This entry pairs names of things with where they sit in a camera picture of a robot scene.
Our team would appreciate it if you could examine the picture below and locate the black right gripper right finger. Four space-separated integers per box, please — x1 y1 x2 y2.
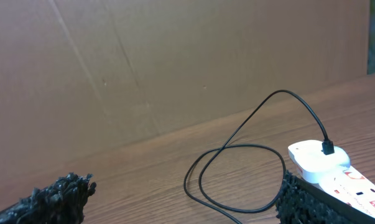
275 171 375 224

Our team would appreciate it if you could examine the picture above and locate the black USB charging cable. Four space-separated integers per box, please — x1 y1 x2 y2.
183 90 335 224

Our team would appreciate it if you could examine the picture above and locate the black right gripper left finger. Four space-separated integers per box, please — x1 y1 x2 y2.
0 172 96 224

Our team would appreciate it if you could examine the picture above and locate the white charger plug adapter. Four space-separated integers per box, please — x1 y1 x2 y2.
288 140 351 184

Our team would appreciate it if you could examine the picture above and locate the white power strip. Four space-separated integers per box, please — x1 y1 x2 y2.
297 166 375 224

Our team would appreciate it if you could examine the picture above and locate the cardboard backdrop panel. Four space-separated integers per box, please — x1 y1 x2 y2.
0 0 371 215

